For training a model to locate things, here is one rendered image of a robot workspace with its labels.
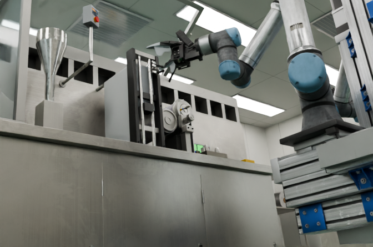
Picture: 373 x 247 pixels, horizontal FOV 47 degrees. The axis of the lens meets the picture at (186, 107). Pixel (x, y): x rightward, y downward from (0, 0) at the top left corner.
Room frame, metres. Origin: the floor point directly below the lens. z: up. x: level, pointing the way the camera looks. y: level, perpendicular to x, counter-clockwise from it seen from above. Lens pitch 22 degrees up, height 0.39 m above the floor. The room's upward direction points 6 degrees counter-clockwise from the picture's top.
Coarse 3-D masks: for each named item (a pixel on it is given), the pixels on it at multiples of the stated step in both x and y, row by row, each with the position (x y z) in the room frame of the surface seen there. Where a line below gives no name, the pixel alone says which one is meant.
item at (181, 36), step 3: (180, 30) 1.44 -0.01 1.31; (177, 33) 1.44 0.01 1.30; (180, 33) 1.44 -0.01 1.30; (183, 33) 1.43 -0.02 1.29; (177, 36) 1.45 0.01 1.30; (180, 36) 1.44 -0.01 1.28; (183, 36) 1.43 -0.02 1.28; (186, 36) 1.42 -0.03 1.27; (180, 39) 1.46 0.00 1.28; (183, 39) 1.43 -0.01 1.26; (186, 39) 1.42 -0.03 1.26; (189, 39) 1.42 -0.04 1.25; (186, 42) 1.42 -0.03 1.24; (189, 42) 1.41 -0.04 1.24; (192, 42) 1.41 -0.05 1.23; (186, 45) 1.43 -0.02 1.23; (189, 45) 1.41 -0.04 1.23
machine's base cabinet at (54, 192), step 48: (0, 144) 1.22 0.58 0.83; (48, 144) 1.33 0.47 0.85; (0, 192) 1.22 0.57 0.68; (48, 192) 1.33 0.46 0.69; (96, 192) 1.45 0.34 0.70; (144, 192) 1.59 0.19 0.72; (192, 192) 1.77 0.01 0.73; (240, 192) 1.98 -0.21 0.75; (0, 240) 1.23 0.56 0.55; (48, 240) 1.33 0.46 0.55; (96, 240) 1.45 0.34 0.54; (144, 240) 1.59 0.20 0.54; (192, 240) 1.75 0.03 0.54; (240, 240) 1.95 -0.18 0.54
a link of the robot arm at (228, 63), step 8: (224, 48) 1.35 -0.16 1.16; (232, 48) 1.35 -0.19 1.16; (224, 56) 1.35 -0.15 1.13; (232, 56) 1.35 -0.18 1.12; (224, 64) 1.35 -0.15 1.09; (232, 64) 1.35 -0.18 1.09; (240, 64) 1.39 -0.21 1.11; (224, 72) 1.36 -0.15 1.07; (232, 72) 1.35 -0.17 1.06; (240, 72) 1.42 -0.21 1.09
